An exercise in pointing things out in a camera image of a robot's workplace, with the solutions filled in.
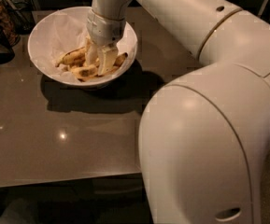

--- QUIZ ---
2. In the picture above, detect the white bowl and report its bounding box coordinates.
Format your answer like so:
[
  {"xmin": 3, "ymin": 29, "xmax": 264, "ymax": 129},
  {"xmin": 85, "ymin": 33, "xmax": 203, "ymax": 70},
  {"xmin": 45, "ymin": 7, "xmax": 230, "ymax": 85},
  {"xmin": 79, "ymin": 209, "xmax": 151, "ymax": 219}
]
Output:
[{"xmin": 27, "ymin": 6, "xmax": 139, "ymax": 90}]

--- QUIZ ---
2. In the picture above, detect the white paper liner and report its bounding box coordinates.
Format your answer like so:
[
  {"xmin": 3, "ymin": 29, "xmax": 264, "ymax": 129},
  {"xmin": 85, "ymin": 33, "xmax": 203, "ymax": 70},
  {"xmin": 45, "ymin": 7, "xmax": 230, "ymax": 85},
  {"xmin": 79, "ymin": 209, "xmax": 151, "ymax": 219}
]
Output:
[{"xmin": 35, "ymin": 12, "xmax": 137, "ymax": 84}]

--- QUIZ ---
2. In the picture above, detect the lower yellow banana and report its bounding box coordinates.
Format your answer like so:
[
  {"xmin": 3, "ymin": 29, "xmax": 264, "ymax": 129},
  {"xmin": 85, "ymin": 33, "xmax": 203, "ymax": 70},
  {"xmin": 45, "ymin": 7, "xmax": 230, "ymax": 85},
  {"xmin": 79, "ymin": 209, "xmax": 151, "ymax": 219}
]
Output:
[{"xmin": 79, "ymin": 66, "xmax": 119, "ymax": 82}]

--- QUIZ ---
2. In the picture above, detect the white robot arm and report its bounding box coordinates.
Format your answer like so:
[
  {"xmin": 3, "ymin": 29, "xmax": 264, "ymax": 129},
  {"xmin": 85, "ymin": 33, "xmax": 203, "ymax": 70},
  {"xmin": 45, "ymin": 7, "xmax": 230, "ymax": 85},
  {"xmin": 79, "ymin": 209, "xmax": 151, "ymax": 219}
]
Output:
[{"xmin": 88, "ymin": 0, "xmax": 270, "ymax": 224}]

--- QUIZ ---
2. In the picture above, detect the right small banana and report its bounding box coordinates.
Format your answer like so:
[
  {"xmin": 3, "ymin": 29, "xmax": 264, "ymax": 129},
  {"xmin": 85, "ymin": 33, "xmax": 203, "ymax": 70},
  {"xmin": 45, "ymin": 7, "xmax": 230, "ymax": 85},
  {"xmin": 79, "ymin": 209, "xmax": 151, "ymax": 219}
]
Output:
[{"xmin": 114, "ymin": 52, "xmax": 128, "ymax": 66}]

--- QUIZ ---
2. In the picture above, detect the curved yellow banana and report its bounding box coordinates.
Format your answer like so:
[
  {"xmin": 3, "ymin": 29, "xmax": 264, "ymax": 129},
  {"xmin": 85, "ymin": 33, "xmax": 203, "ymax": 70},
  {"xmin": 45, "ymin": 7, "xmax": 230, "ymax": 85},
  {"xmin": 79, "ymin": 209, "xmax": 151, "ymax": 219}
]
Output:
[{"xmin": 71, "ymin": 64, "xmax": 98, "ymax": 79}]

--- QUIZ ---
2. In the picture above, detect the top spotted banana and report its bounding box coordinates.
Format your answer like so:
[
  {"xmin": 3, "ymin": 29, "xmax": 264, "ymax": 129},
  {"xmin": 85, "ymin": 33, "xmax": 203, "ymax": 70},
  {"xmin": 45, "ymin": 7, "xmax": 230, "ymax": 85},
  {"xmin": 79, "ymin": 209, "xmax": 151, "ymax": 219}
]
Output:
[{"xmin": 55, "ymin": 47, "xmax": 86, "ymax": 67}]

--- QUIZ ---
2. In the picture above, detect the black wire basket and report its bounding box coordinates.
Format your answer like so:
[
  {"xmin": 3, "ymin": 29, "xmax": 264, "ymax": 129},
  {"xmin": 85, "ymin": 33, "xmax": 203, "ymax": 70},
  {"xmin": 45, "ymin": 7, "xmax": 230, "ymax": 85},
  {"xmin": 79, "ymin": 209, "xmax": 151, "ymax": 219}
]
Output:
[{"xmin": 4, "ymin": 0, "xmax": 35, "ymax": 35}]

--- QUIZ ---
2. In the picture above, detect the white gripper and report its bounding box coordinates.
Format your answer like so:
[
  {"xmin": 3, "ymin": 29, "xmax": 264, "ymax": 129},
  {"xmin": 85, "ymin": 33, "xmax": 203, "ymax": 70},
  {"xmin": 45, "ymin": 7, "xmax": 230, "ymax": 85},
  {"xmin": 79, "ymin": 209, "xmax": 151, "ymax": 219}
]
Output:
[{"xmin": 85, "ymin": 9, "xmax": 126, "ymax": 76}]

